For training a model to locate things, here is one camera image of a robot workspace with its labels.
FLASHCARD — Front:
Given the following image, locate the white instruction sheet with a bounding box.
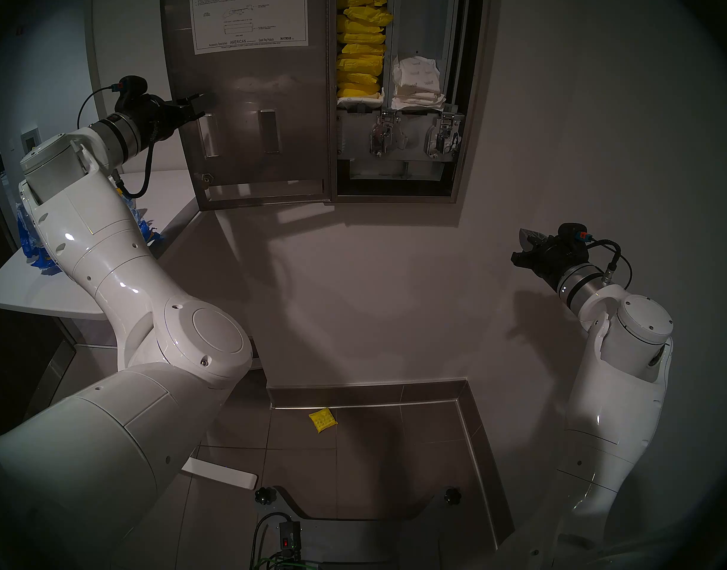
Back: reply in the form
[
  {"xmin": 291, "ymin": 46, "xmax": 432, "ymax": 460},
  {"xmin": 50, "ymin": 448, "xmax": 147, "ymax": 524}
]
[{"xmin": 188, "ymin": 0, "xmax": 309, "ymax": 55}]

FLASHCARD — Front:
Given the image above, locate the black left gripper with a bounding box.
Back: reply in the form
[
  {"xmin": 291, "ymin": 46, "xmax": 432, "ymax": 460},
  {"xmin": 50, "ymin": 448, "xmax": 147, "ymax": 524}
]
[{"xmin": 128, "ymin": 92, "xmax": 207, "ymax": 143}]

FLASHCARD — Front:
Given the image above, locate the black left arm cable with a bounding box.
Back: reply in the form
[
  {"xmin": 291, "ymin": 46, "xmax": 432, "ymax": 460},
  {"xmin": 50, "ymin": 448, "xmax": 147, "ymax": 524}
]
[{"xmin": 77, "ymin": 85, "xmax": 157, "ymax": 199}]

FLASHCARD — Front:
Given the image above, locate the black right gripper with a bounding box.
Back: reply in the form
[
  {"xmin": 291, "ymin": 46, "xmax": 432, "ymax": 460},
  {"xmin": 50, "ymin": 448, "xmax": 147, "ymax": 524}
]
[{"xmin": 511, "ymin": 227, "xmax": 590, "ymax": 292}]

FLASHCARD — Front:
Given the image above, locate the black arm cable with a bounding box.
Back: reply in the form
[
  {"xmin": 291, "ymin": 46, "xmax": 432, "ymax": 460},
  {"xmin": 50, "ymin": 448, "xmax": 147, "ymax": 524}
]
[
  {"xmin": 583, "ymin": 236, "xmax": 634, "ymax": 290},
  {"xmin": 77, "ymin": 85, "xmax": 157, "ymax": 199}
]

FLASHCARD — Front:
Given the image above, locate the white table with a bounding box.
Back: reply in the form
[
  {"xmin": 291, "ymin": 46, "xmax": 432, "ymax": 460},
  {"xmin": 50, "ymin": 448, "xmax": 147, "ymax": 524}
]
[{"xmin": 0, "ymin": 170, "xmax": 263, "ymax": 490}]

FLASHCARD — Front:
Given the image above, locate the chrome dispensing mechanism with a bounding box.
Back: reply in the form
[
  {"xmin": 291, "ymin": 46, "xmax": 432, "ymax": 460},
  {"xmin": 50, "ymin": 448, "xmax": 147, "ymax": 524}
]
[
  {"xmin": 423, "ymin": 112, "xmax": 465, "ymax": 161},
  {"xmin": 369, "ymin": 110, "xmax": 407, "ymax": 159}
]

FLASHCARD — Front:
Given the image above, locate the black electronics box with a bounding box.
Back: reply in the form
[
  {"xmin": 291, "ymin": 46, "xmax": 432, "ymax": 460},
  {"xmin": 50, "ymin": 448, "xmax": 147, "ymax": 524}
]
[{"xmin": 279, "ymin": 518, "xmax": 303, "ymax": 555}]

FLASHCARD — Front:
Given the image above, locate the blue plastic pad bag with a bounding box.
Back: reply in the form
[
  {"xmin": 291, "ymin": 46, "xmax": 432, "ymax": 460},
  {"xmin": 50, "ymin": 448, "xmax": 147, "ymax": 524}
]
[{"xmin": 18, "ymin": 198, "xmax": 163, "ymax": 274}]

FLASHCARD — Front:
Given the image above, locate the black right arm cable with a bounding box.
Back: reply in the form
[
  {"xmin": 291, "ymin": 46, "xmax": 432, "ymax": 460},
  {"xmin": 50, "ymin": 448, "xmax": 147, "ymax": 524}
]
[{"xmin": 583, "ymin": 236, "xmax": 634, "ymax": 290}]

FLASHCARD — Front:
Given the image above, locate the stainless steel dispenser cabinet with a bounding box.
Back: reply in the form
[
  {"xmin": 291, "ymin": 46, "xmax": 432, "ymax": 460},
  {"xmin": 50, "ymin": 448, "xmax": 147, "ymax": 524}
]
[{"xmin": 328, "ymin": 0, "xmax": 490, "ymax": 205}]

